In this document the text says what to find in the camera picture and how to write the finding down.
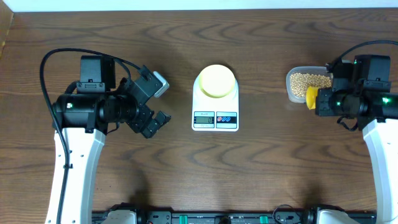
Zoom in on yellow measuring scoop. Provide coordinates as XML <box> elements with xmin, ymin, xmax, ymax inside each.
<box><xmin>305</xmin><ymin>86</ymin><xmax>319</xmax><ymax>110</ymax></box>

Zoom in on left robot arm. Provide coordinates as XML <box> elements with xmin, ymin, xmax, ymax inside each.
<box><xmin>46</xmin><ymin>55</ymin><xmax>171</xmax><ymax>223</ymax></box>

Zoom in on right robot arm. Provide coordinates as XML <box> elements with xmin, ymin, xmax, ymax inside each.
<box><xmin>315</xmin><ymin>55</ymin><xmax>397</xmax><ymax>223</ymax></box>

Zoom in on right black cable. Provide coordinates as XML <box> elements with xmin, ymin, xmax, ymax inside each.
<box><xmin>329</xmin><ymin>39</ymin><xmax>398</xmax><ymax>68</ymax></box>

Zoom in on clear plastic container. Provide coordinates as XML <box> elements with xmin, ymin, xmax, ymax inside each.
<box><xmin>286</xmin><ymin>66</ymin><xmax>333</xmax><ymax>103</ymax></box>

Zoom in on black cable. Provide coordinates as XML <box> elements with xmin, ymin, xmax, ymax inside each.
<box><xmin>329</xmin><ymin>39</ymin><xmax>398</xmax><ymax>68</ymax></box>
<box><xmin>39</xmin><ymin>47</ymin><xmax>142</xmax><ymax>224</ymax></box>

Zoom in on soybeans in container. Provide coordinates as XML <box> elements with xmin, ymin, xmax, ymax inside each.
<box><xmin>290</xmin><ymin>73</ymin><xmax>331</xmax><ymax>97</ymax></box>

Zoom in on white digital kitchen scale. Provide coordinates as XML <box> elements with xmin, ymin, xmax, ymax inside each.
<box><xmin>192</xmin><ymin>77</ymin><xmax>239</xmax><ymax>132</ymax></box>

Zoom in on left black cable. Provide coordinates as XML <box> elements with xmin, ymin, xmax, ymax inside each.
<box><xmin>39</xmin><ymin>47</ymin><xmax>142</xmax><ymax>224</ymax></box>

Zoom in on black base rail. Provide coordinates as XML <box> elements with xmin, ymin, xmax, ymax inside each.
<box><xmin>86</xmin><ymin>203</ymin><xmax>385</xmax><ymax>224</ymax></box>

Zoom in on pale yellow bowl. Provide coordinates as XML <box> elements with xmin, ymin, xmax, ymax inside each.
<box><xmin>198</xmin><ymin>65</ymin><xmax>236</xmax><ymax>98</ymax></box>

